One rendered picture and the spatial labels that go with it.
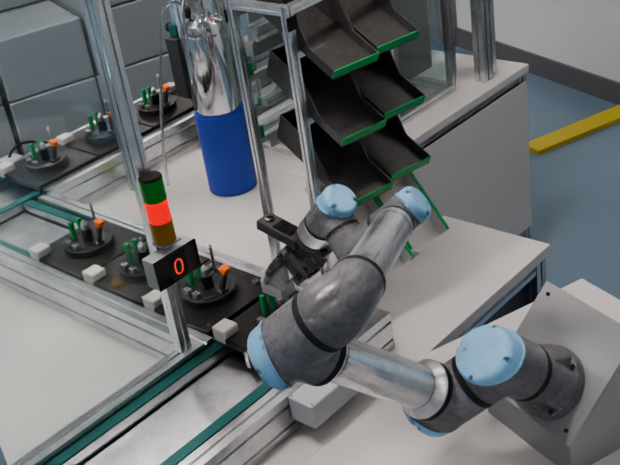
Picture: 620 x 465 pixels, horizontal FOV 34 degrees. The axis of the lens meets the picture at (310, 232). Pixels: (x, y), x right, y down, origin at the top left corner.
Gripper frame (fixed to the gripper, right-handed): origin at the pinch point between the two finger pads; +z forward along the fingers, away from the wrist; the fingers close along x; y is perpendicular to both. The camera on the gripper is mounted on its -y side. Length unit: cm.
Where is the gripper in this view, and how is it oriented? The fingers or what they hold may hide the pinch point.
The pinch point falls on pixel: (273, 273)
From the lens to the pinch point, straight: 233.1
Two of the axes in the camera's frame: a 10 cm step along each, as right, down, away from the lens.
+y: 6.5, 7.4, -1.7
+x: 6.6, -4.4, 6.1
